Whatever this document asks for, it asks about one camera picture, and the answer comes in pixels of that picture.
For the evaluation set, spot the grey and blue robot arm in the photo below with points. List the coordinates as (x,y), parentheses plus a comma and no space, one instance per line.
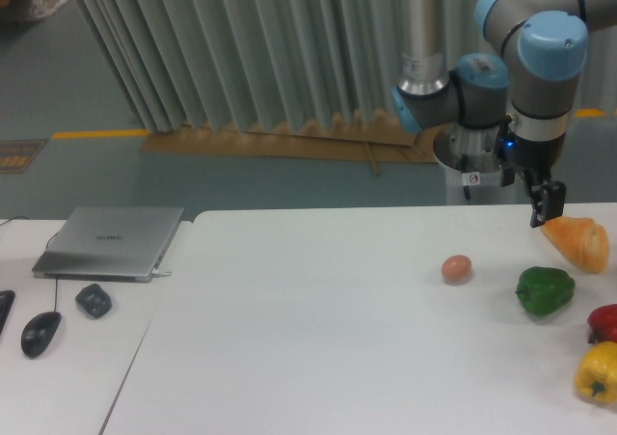
(522,92)

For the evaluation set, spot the brown cardboard sheet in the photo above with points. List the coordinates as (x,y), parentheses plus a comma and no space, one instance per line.
(380,140)

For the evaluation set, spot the black keyboard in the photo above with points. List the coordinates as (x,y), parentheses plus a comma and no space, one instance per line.
(6,302)

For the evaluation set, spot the green bell pepper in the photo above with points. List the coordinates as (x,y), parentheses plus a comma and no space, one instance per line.
(544,290)

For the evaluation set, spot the brown egg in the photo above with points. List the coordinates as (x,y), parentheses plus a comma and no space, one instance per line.
(456,269)

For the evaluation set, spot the pale green folding curtain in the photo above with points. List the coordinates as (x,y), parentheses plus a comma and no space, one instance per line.
(262,61)

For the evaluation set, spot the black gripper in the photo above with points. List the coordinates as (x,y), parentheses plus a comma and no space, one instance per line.
(532,146)

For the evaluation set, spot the orange bread loaf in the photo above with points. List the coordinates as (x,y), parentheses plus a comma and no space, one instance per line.
(581,241)

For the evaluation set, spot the silver closed laptop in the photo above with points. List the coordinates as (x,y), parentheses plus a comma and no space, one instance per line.
(110,243)

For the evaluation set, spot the small black controller device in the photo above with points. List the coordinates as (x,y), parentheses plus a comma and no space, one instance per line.
(94,301)

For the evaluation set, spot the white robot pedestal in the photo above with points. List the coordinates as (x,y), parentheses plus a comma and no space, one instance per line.
(471,171)

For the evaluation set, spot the red bell pepper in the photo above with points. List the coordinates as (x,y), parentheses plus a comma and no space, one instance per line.
(602,324)

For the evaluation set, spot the yellow bell pepper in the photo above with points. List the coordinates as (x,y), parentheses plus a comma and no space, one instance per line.
(595,377)

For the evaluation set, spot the black computer mouse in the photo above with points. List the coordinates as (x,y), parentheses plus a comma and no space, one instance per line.
(38,333)

